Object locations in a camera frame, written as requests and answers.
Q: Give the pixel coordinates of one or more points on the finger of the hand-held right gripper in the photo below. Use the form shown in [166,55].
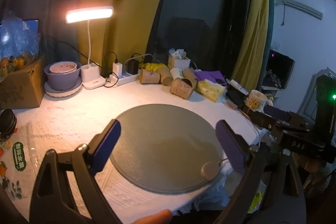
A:
[262,121]
[278,113]

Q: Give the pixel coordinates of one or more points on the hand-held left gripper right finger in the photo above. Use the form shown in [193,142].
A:
[231,150]

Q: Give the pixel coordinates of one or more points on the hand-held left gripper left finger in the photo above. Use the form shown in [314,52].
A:
[106,149]

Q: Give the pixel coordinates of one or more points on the white mug with bear print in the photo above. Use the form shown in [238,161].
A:
[256,103]

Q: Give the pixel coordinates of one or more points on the brown paper cup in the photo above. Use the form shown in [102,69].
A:
[190,76]
[181,88]
[149,76]

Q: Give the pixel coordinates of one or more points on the white paper cup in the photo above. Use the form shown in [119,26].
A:
[176,74]

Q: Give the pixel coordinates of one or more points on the person's left hand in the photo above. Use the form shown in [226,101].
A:
[155,217]

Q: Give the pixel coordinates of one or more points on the black flat case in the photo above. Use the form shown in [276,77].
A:
[235,98]

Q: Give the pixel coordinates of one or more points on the white tube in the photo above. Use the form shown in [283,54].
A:
[236,86]

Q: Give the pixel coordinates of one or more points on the white tablecloth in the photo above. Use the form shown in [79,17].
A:
[78,113]

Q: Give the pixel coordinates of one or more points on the black monitor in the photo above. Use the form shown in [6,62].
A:
[279,66]

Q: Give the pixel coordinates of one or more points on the yellow packet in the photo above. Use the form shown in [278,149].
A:
[256,200]

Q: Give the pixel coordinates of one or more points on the round grey mat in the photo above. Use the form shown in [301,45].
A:
[162,140]

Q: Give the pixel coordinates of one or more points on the yellow tissue pack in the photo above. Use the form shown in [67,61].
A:
[210,90]

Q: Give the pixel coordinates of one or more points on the white plate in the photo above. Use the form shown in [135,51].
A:
[63,94]

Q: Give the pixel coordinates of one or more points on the purple cloth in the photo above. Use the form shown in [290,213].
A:
[210,75]

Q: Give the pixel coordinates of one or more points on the white power strip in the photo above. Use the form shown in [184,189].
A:
[127,79]

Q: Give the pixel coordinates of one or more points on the white charger adapter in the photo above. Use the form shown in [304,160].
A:
[117,68]

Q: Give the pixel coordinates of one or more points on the purple bowl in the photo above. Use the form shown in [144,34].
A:
[60,81]

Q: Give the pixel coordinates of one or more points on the black power adapter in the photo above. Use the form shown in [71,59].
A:
[132,66]

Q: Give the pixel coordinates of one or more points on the clear printed fruit bag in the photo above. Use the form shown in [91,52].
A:
[15,161]

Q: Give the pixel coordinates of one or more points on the cardboard tube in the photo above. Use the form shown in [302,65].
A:
[166,79]

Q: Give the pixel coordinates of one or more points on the pink bowl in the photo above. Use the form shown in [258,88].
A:
[63,67]

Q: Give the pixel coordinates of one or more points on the yellow cloth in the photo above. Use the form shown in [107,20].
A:
[155,66]

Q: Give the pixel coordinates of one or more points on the yellow curtain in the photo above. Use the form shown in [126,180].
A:
[256,16]
[126,3]

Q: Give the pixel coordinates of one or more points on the white woven basket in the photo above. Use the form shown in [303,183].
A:
[179,62]

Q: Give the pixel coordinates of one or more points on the black round lid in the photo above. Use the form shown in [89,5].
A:
[8,121]

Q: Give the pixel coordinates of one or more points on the cardboard box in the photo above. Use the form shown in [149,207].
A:
[21,90]

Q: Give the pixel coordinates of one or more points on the white air conditioner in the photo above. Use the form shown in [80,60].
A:
[299,5]

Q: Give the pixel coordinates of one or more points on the pile of oranges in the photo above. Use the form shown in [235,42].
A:
[10,62]

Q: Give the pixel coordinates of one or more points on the dark window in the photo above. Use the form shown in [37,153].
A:
[199,3]

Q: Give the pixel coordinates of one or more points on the white desk lamp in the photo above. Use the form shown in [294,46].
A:
[89,14]

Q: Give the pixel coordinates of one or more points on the blue plastic bag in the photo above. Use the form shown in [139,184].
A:
[15,37]

